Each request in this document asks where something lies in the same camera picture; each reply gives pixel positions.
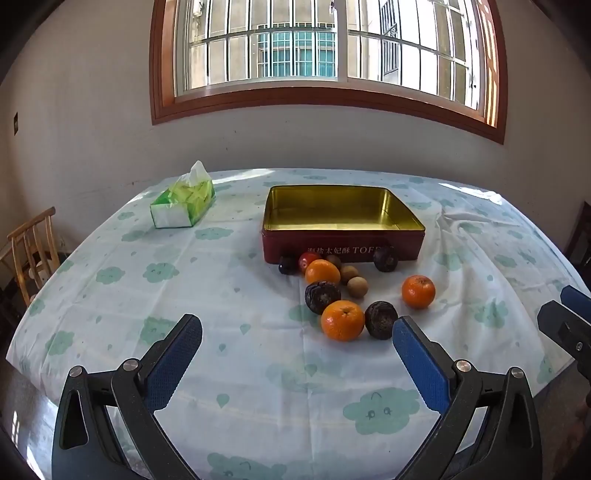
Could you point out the red cherry tomato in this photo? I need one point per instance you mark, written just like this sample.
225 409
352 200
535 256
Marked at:
306 258

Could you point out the red and gold tin box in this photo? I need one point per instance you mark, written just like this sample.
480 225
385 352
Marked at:
323 207

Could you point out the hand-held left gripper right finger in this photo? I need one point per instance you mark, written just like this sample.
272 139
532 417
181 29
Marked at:
420 364

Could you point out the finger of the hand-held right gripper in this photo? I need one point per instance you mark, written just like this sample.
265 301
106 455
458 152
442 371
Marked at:
579 302
565 330

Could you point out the dark wrinkled passion fruit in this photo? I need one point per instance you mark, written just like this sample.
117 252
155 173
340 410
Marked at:
322 297
385 259
381 320

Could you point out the large barred wooden window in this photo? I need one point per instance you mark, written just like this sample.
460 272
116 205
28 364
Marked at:
277 99

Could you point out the small dark plum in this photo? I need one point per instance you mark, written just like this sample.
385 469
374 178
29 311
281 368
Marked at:
287 265

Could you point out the green tissue box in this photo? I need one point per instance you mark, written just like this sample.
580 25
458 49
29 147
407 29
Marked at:
182 203

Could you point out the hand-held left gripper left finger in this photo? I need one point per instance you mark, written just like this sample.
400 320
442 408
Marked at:
178 364

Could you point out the brown kiwi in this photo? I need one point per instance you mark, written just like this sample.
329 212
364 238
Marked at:
349 273
357 286

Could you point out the brown kiwi front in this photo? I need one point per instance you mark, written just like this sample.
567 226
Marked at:
357 286

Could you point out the orange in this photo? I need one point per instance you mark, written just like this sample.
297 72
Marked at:
322 272
342 320
418 291

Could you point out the brown round longan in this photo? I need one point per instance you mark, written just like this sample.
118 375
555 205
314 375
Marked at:
334 260

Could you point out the bamboo chair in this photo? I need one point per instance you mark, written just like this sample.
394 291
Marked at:
31 223

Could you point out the white cloud print tablecloth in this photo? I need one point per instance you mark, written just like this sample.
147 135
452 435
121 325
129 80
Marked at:
231 300

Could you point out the dark wall switch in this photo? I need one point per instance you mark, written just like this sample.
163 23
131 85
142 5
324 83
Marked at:
15 123

